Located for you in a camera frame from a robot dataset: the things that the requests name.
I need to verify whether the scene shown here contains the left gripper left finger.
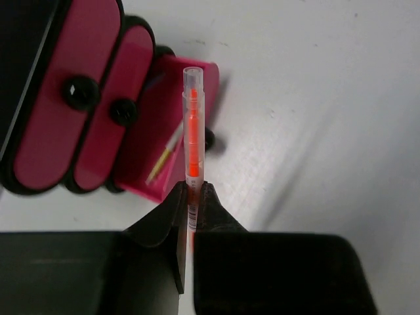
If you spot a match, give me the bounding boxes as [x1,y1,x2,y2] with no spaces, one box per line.
[1,181,187,314]

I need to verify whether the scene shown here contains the blue clear pen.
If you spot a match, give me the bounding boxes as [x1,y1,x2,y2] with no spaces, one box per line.
[144,73,165,90]

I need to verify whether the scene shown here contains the red clear pen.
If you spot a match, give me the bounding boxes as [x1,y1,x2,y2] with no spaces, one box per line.
[182,66,205,245]

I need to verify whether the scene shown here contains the black drawer cabinet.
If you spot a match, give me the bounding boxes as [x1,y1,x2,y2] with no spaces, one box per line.
[1,1,172,196]

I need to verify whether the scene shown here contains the yellow pen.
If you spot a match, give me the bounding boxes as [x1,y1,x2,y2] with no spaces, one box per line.
[146,121,184,185]

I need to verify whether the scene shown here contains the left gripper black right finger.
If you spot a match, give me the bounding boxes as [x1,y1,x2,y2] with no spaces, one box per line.
[193,183,377,314]

